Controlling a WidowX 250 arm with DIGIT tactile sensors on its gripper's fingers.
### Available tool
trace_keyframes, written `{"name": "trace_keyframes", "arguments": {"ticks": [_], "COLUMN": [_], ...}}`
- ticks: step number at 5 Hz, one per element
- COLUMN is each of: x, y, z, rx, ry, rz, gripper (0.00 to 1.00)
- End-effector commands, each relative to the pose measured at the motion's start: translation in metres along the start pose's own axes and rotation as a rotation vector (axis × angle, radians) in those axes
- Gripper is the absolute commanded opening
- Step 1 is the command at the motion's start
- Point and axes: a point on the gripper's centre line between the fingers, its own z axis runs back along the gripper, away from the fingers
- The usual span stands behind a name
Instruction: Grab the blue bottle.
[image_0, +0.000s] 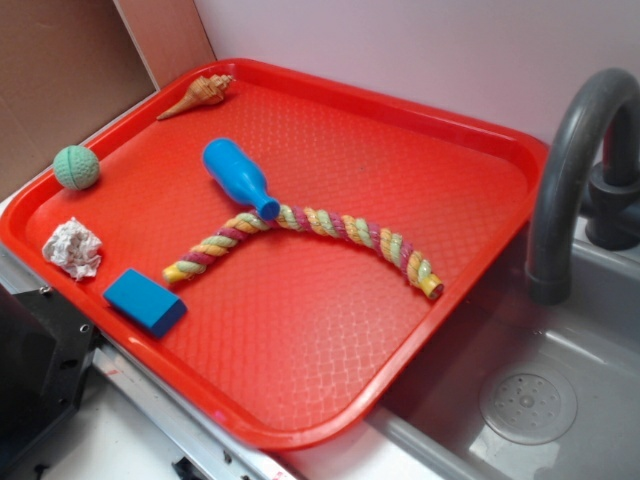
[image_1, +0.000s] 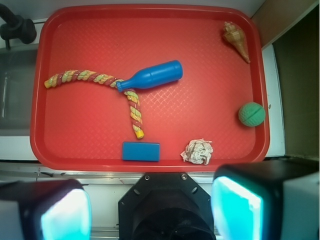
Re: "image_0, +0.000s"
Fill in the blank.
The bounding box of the multicolour twisted rope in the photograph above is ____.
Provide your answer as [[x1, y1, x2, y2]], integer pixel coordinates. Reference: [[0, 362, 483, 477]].
[[161, 203, 445, 301]]

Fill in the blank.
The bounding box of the dark grey faucet handle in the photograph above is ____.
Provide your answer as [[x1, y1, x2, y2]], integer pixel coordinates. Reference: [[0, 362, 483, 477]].
[[586, 113, 639, 251]]

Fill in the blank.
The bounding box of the blue rectangular block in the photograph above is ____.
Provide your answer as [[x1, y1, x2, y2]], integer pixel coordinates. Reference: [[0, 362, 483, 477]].
[[103, 269, 187, 338]]

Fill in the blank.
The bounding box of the brown spiral seashell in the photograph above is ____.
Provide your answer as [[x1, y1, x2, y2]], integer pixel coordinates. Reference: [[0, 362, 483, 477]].
[[156, 74, 235, 121]]

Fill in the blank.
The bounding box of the grey toy sink basin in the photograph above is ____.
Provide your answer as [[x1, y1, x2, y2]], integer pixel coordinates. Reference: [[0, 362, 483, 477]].
[[370, 234, 639, 479]]

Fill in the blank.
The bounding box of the grey curved faucet spout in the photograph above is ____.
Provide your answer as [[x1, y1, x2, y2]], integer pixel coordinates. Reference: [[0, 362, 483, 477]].
[[525, 68, 639, 305]]

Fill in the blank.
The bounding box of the grey sink drain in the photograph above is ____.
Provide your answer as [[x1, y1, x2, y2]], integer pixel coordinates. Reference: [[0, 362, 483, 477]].
[[479, 362, 578, 445]]

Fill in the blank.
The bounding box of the crumpled white paper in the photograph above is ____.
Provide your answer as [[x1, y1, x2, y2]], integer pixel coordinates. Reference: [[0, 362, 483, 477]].
[[42, 217, 103, 281]]

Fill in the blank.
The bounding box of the brown cardboard panel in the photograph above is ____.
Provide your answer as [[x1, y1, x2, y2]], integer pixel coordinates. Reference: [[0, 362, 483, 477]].
[[1, 1, 215, 198]]

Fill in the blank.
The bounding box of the blue plastic bottle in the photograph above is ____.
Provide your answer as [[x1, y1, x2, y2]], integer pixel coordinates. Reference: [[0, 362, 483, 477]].
[[202, 138, 280, 221]]

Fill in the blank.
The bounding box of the green textured ball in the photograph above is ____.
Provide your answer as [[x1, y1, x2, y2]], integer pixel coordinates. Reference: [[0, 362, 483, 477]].
[[52, 145, 100, 191]]

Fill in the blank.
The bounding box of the red plastic tray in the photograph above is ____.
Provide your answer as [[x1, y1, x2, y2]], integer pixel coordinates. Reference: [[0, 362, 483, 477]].
[[1, 59, 547, 451]]

